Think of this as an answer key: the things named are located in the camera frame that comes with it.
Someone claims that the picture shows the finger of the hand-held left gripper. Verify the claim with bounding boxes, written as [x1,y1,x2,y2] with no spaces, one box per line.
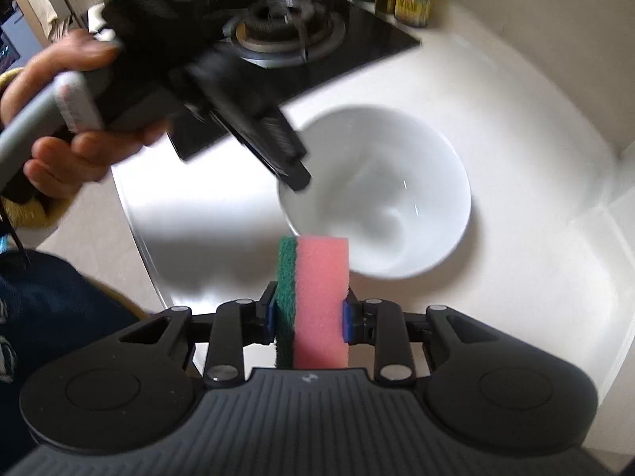
[186,102,312,192]
[183,52,308,160]

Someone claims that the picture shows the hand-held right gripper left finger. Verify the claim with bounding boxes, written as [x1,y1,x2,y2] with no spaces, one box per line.
[116,282,279,388]

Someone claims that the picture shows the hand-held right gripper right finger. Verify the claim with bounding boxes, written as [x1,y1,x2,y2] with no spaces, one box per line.
[341,286,499,388]

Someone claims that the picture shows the pink green sponge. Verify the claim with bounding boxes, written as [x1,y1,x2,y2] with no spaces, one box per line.
[274,235,351,372]

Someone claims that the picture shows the white bowl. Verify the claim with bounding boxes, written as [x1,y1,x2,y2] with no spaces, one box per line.
[277,105,472,279]

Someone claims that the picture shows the person's left hand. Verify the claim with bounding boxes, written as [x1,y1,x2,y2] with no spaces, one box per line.
[0,29,167,200]

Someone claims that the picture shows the steel gas burner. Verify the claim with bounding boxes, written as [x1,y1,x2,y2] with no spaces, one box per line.
[221,0,347,67]

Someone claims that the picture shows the black glass cooktop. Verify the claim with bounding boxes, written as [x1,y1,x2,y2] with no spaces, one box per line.
[166,0,422,162]

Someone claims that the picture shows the person's dark blue trousers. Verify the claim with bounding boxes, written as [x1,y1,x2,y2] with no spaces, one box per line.
[0,250,144,467]

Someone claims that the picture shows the black cable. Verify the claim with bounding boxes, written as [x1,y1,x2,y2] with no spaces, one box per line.
[0,213,31,265]

